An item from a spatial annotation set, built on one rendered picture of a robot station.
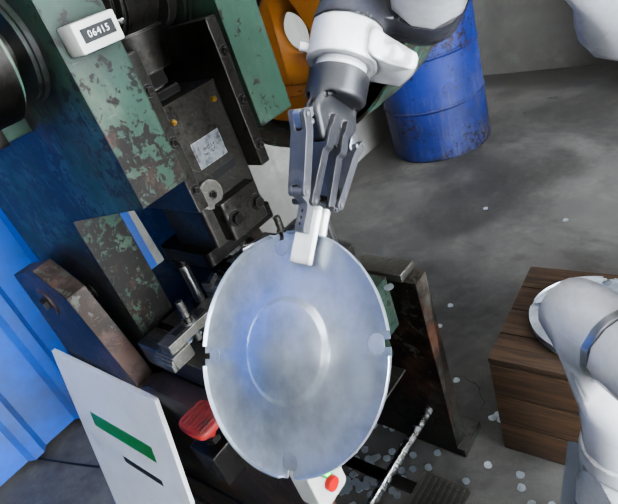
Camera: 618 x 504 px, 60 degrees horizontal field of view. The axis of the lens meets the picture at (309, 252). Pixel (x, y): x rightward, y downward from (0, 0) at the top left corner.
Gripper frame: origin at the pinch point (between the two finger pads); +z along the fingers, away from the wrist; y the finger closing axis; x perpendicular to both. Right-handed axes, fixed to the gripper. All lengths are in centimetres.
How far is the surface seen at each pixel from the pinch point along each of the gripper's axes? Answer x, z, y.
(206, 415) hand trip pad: -23.3, 29.3, -10.7
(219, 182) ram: -37.9, -10.0, -16.5
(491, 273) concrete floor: -37, -11, -160
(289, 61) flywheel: -45, -44, -36
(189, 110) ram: -37.9, -20.5, -6.8
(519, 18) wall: -97, -198, -298
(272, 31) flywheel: -48, -49, -31
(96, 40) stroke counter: -29.7, -21.3, 15.7
